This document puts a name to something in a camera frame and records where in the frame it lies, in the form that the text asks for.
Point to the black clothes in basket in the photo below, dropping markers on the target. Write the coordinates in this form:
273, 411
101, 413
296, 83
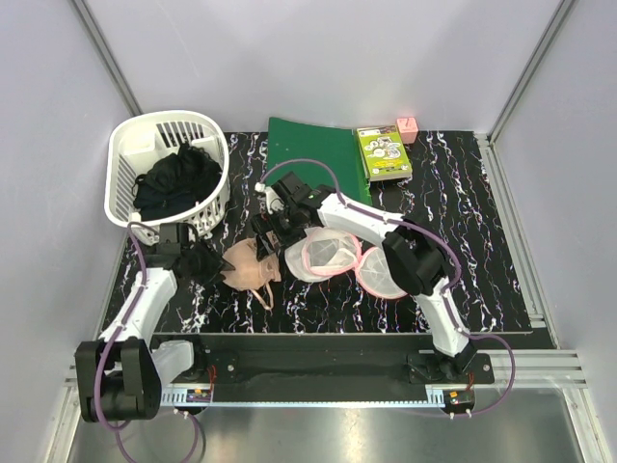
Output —
176, 183

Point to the beige pink bra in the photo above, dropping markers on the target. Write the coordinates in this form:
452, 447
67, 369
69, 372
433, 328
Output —
246, 273

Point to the black mounting base plate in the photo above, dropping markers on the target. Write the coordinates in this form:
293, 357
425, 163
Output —
323, 369

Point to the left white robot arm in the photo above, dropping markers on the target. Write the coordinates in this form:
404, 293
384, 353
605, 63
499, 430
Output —
120, 378

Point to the white cable duct rail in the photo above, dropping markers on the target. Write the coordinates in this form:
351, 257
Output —
186, 397

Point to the pink small box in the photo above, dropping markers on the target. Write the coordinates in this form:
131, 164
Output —
408, 129

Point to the green book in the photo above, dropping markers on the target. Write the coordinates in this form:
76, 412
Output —
383, 154

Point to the white mesh laundry bag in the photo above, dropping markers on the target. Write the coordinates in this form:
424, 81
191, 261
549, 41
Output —
325, 253

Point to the black marbled table mat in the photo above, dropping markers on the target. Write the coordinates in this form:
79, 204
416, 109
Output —
448, 193

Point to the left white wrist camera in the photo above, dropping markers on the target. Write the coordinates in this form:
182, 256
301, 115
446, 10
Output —
145, 234

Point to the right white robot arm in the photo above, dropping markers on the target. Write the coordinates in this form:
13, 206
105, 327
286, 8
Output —
417, 259

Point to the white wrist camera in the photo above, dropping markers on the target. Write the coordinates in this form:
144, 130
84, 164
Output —
271, 201
145, 234

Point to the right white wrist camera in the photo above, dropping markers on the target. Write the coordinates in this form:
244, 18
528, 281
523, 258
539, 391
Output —
271, 201

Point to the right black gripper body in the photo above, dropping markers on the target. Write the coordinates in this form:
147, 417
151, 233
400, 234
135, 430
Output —
285, 223

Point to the white plastic laundry basket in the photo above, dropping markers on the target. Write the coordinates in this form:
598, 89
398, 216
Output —
138, 143

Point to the green folder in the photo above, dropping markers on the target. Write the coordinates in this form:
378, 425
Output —
293, 147

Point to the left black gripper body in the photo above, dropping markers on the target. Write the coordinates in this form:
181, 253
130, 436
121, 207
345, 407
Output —
203, 262

